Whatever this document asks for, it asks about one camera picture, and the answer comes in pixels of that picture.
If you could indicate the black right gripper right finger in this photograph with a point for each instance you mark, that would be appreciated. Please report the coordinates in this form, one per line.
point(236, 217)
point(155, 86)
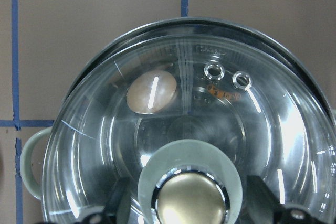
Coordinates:
point(262, 205)

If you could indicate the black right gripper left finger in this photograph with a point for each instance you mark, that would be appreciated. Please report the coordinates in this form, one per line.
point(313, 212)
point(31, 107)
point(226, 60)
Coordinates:
point(117, 209)

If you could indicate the glass pot lid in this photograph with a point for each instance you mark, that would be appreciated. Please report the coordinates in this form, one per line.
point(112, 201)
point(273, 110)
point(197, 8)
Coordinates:
point(189, 134)

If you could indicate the brown egg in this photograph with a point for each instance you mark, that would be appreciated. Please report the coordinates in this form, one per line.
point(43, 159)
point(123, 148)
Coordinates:
point(151, 92)

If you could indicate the pale green electric pot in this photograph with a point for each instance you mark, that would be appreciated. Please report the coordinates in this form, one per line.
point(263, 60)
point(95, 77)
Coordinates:
point(78, 82)

